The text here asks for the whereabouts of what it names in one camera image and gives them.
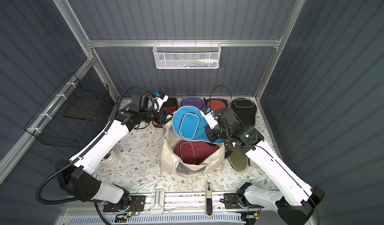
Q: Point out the blue paddle case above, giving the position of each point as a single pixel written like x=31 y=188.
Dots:
x=189 y=124

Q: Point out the green paddle case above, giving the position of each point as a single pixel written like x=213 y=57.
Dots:
x=238 y=160

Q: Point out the purple paddle case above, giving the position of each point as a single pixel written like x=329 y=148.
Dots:
x=193 y=101

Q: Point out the white black handheld tool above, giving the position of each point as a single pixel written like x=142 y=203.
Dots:
x=208 y=200

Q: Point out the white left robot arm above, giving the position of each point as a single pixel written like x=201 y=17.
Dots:
x=76 y=175

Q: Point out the white clamp on rail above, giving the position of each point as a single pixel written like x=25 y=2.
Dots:
x=157 y=202

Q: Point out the black wire basket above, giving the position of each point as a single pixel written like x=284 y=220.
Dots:
x=74 y=117

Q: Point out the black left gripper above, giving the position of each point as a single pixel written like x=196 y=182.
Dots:
x=162 y=117

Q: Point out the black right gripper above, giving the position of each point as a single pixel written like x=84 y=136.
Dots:
x=214 y=133

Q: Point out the maroon paddle case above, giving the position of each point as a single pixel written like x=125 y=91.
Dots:
x=194 y=153

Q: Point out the black paddle case white piping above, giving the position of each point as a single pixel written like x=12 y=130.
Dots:
x=245 y=110

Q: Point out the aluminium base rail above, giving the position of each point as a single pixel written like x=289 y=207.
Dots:
x=187 y=202

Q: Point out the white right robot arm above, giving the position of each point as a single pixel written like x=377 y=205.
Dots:
x=296 y=201

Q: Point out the clear ping pong paddle set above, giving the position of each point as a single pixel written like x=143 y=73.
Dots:
x=216 y=103

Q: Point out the white cup with pens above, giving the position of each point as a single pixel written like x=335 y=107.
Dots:
x=111 y=160

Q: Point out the markers in white basket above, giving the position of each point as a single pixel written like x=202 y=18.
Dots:
x=202 y=63

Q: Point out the white wire mesh basket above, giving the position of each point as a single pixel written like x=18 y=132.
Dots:
x=167 y=56

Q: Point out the red black mesh paddle set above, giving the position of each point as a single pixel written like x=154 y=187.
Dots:
x=169 y=105

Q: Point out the cream canvas tote bag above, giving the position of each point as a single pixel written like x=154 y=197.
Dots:
x=172 y=163

